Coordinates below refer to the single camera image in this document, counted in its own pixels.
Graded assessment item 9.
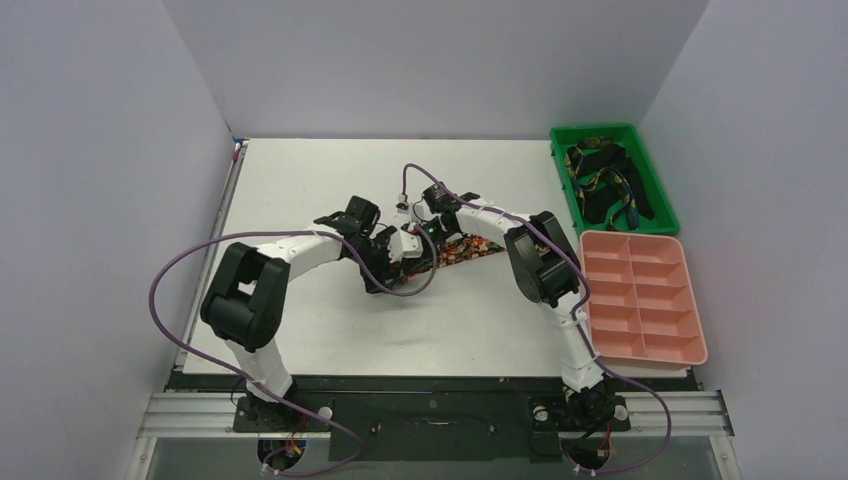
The pink divided tray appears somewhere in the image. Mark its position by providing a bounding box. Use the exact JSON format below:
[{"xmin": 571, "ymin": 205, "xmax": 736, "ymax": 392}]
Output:
[{"xmin": 580, "ymin": 230, "xmax": 709, "ymax": 371}]

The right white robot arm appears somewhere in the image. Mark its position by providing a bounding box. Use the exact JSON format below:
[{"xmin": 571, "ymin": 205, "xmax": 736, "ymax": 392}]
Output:
[{"xmin": 422, "ymin": 184, "xmax": 616, "ymax": 431}]

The green plastic bin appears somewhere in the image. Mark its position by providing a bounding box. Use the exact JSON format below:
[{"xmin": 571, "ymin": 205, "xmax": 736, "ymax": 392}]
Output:
[{"xmin": 549, "ymin": 123, "xmax": 680, "ymax": 236}]

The colourful faces patterned tie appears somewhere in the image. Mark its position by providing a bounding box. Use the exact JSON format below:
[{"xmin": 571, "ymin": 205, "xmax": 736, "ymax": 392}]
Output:
[{"xmin": 381, "ymin": 235, "xmax": 505, "ymax": 286}]

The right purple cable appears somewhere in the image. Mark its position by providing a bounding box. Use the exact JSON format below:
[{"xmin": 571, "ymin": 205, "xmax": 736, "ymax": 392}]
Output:
[{"xmin": 402, "ymin": 162, "xmax": 673, "ymax": 478}]

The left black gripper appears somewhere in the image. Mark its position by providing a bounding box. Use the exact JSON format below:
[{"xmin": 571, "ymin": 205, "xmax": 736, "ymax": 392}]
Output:
[{"xmin": 348, "ymin": 228, "xmax": 405, "ymax": 292}]

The black yellow patterned tie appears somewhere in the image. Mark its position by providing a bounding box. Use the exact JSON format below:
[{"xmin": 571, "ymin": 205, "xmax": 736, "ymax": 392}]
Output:
[{"xmin": 565, "ymin": 137, "xmax": 656, "ymax": 231}]

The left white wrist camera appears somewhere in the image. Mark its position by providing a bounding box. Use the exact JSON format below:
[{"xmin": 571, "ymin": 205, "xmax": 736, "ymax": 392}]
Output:
[{"xmin": 387, "ymin": 230, "xmax": 423, "ymax": 263}]

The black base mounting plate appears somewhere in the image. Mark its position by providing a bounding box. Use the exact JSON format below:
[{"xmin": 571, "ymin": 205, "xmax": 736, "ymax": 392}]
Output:
[{"xmin": 166, "ymin": 371, "xmax": 698, "ymax": 470}]

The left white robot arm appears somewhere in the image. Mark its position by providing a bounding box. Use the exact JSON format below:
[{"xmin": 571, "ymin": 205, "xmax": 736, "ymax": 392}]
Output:
[{"xmin": 200, "ymin": 196, "xmax": 433, "ymax": 430}]

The aluminium rail frame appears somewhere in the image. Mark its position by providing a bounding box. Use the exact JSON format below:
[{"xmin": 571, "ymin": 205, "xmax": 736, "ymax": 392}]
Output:
[{"xmin": 138, "ymin": 391, "xmax": 734, "ymax": 439}]

